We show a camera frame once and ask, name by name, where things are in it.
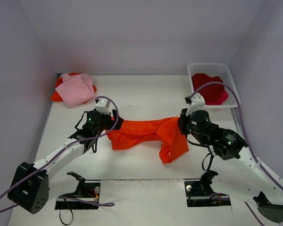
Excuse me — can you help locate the orange t shirt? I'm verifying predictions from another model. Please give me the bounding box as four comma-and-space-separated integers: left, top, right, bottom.
50, 72, 97, 104
108, 117, 189, 164

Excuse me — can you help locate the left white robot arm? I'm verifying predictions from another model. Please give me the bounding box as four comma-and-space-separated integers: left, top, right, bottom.
8, 109, 123, 214

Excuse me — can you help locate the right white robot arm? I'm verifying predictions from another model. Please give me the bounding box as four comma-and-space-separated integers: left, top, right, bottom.
178, 108, 283, 224

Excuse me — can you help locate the red t shirt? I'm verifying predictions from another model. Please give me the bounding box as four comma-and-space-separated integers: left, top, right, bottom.
191, 73, 229, 105

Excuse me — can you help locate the pink folded t shirt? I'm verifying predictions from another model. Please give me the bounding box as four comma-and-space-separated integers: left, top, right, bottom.
55, 73, 96, 108

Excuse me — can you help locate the orange folded t shirt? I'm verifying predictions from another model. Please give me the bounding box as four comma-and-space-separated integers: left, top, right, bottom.
50, 72, 97, 104

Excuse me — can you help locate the white plastic basket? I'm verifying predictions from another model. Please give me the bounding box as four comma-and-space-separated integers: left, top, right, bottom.
187, 62, 240, 108

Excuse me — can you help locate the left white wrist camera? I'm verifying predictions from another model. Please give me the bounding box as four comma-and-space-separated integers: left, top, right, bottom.
95, 98, 110, 115

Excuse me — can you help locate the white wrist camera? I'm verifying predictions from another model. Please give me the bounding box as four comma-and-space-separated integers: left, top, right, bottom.
95, 98, 110, 115
185, 93, 206, 116

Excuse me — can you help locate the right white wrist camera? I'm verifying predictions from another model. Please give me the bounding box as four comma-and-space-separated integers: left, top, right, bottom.
185, 93, 206, 116

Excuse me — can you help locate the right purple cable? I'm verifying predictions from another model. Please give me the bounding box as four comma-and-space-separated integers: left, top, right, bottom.
191, 81, 283, 226

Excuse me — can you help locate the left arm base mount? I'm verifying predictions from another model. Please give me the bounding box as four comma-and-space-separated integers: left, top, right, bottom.
55, 171, 100, 210

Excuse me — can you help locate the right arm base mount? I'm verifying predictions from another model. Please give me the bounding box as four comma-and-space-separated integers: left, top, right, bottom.
184, 170, 231, 208

